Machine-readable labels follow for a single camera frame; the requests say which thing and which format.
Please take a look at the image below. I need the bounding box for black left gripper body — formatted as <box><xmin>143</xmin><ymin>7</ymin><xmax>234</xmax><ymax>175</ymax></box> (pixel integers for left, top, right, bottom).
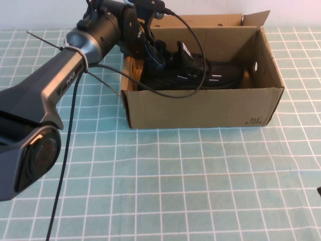
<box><xmin>119</xmin><ymin>5</ymin><xmax>158</xmax><ymax>61</ymax></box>

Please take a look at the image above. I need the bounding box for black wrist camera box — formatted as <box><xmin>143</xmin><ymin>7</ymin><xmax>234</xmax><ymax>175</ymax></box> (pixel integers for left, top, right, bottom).
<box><xmin>132</xmin><ymin>0</ymin><xmax>167</xmax><ymax>13</ymax></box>

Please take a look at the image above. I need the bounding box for thin plastic zip tie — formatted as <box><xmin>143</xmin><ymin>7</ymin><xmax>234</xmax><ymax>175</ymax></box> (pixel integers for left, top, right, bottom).
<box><xmin>79</xmin><ymin>51</ymin><xmax>122</xmax><ymax>98</ymax></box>
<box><xmin>26</xmin><ymin>31</ymin><xmax>76</xmax><ymax>52</ymax></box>

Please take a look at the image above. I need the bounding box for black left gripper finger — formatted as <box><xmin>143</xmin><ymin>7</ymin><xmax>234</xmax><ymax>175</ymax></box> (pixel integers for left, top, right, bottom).
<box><xmin>156</xmin><ymin>37</ymin><xmax>176</xmax><ymax>63</ymax></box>
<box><xmin>144</xmin><ymin>41</ymin><xmax>168</xmax><ymax>73</ymax></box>

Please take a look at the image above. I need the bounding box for black knit sneaker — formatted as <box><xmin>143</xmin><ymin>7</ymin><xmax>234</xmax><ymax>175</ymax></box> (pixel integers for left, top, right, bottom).
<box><xmin>137</xmin><ymin>41</ymin><xmax>246</xmax><ymax>91</ymax></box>

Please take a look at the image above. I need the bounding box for brown cardboard shoe box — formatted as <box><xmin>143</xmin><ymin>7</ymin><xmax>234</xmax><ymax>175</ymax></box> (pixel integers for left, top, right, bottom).
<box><xmin>120</xmin><ymin>10</ymin><xmax>285</xmax><ymax>130</ymax></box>

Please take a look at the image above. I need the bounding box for green white grid tablecloth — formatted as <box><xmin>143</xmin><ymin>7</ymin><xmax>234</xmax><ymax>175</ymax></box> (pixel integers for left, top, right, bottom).
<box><xmin>0</xmin><ymin>26</ymin><xmax>321</xmax><ymax>241</ymax></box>

